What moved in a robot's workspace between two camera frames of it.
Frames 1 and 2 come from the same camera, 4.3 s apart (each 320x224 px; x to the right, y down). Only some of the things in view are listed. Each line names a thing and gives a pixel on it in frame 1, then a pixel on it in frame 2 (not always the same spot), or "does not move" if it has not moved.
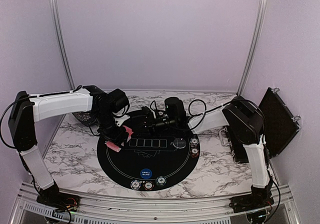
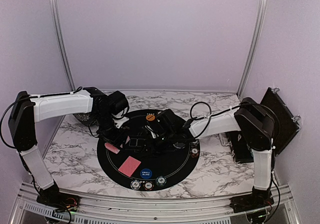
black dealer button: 179,143 does not move
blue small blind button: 146,173 does not move
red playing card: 130,132 -> 129,166
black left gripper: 118,137 does not move
